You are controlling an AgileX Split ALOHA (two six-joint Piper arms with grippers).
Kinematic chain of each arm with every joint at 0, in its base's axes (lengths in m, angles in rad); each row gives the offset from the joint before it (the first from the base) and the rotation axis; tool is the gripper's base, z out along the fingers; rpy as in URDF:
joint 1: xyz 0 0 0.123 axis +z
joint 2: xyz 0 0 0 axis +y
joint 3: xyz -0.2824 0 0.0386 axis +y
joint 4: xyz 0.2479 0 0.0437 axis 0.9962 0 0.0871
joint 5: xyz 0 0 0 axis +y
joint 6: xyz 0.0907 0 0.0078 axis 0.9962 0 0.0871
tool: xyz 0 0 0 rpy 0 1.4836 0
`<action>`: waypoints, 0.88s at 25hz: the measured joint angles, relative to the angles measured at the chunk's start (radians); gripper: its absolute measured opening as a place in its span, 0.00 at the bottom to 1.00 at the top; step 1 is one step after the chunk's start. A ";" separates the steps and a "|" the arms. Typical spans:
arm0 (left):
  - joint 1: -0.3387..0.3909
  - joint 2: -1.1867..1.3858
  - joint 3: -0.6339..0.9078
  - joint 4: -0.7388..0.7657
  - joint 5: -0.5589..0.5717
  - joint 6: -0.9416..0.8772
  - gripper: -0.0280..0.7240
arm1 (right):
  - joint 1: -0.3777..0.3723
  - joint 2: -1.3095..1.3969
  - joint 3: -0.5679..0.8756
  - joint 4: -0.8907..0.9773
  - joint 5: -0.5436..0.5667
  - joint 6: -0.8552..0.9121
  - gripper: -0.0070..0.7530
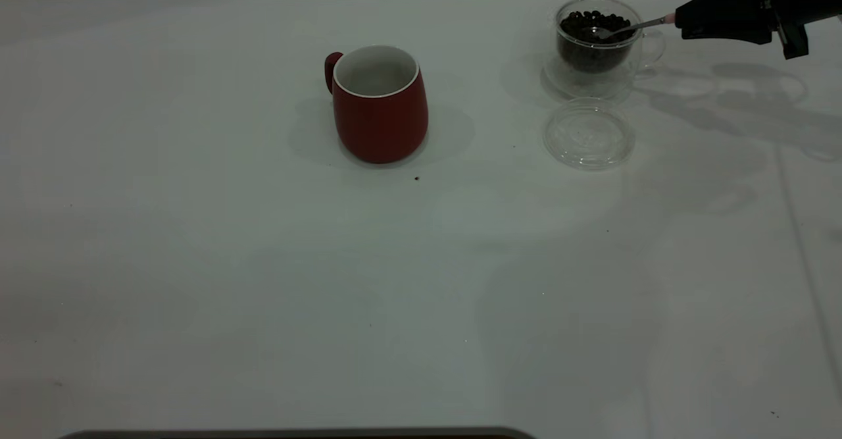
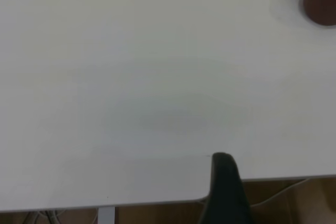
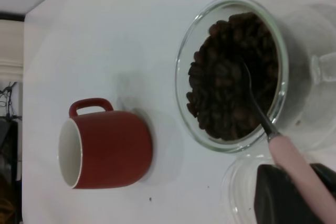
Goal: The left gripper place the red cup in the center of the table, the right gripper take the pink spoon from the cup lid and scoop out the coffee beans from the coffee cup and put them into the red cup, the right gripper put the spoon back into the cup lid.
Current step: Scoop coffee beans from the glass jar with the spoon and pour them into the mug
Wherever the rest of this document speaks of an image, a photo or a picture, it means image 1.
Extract pink handled metal spoon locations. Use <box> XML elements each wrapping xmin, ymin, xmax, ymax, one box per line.
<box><xmin>592</xmin><ymin>13</ymin><xmax>678</xmax><ymax>40</ymax></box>

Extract coffee beans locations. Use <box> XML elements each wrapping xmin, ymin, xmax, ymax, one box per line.
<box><xmin>558</xmin><ymin>10</ymin><xmax>637</xmax><ymax>74</ymax></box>

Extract red ceramic cup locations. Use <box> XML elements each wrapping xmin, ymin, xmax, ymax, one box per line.
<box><xmin>324</xmin><ymin>45</ymin><xmax>430</xmax><ymax>165</ymax></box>

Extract clear glass mug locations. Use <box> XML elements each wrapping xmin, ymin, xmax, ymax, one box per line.
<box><xmin>543</xmin><ymin>0</ymin><xmax>666</xmax><ymax>101</ymax></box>

